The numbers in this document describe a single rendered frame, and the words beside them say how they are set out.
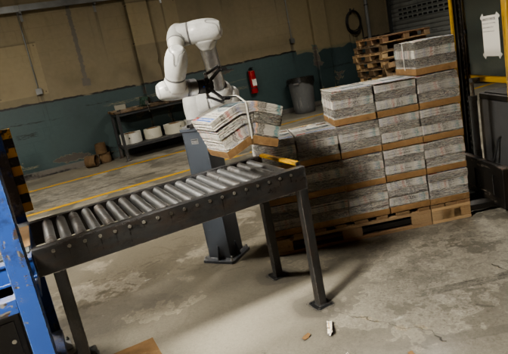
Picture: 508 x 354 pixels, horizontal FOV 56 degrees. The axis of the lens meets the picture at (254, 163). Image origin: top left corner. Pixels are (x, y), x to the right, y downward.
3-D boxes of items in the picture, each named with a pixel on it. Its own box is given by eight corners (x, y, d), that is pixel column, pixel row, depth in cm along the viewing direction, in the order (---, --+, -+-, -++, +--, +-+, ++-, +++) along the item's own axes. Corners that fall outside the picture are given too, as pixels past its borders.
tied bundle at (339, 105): (323, 120, 363) (319, 90, 358) (362, 113, 363) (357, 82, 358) (334, 127, 326) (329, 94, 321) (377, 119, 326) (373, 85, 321)
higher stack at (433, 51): (411, 209, 383) (391, 44, 355) (447, 201, 383) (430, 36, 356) (432, 225, 345) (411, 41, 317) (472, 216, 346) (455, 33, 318)
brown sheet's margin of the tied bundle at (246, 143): (232, 139, 278) (228, 133, 277) (254, 142, 252) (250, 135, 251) (210, 155, 273) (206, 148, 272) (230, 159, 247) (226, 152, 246)
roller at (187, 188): (183, 187, 277) (181, 178, 276) (212, 203, 235) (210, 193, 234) (175, 190, 275) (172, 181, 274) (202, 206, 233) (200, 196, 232)
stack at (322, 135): (268, 238, 379) (248, 135, 361) (412, 208, 383) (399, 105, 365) (274, 258, 341) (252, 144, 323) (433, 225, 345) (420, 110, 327)
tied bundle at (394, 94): (360, 113, 364) (357, 82, 359) (398, 106, 365) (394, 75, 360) (377, 119, 326) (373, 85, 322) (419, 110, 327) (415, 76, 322)
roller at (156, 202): (150, 197, 270) (148, 188, 268) (175, 215, 228) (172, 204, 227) (141, 200, 268) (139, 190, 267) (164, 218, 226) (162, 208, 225)
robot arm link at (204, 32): (209, 100, 348) (240, 94, 347) (212, 117, 339) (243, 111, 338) (183, 15, 284) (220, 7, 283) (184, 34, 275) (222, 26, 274)
